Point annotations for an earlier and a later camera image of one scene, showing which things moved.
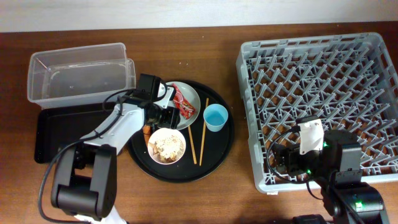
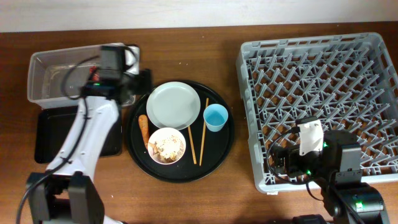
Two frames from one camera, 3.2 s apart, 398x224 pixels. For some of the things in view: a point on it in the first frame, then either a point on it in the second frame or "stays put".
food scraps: (168, 150) stays put
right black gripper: (291, 152) stays put
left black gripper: (172, 119) → (145, 81)
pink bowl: (166, 145) stays put
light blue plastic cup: (214, 116) stays put
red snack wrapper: (183, 104) → (96, 76)
